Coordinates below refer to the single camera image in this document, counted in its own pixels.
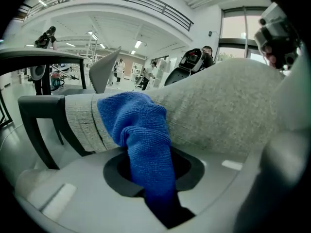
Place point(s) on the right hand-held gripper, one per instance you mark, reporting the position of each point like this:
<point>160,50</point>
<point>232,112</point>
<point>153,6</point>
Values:
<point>277,30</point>

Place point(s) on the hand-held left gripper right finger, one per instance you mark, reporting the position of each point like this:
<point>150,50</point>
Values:
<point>194,172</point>

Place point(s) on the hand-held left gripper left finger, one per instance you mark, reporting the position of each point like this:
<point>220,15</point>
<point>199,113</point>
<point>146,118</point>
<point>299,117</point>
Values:
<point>112,176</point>

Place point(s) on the blue microfibre cloth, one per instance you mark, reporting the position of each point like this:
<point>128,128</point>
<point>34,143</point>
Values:
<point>143,130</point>

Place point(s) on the black office chair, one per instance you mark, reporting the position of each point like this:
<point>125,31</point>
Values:
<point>177,76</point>

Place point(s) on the person's right hand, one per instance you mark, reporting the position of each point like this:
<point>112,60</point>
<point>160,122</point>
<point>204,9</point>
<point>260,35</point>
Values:
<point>270,54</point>

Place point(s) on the green vacuum cleaner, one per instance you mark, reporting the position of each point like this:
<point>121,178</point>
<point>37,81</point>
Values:
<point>56,80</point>

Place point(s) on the white round fan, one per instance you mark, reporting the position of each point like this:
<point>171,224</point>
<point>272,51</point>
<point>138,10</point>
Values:
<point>37,72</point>

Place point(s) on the dark metal balcony railing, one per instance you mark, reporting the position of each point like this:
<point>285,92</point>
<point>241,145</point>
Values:
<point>145,1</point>

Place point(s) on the dark table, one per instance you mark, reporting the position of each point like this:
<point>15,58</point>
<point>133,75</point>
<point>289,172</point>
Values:
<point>36,54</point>

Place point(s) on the wall-mounted security camera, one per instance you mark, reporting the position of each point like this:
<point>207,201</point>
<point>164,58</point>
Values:
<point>210,33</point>

